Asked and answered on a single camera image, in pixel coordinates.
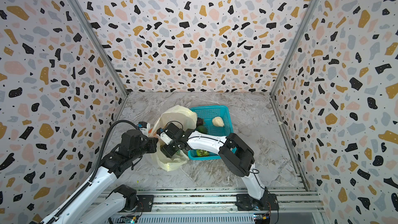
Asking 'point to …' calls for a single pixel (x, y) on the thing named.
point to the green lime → (202, 129)
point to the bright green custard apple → (200, 153)
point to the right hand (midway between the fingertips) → (161, 149)
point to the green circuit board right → (261, 218)
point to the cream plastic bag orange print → (187, 117)
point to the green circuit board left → (128, 219)
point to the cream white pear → (218, 121)
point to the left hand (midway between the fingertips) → (158, 137)
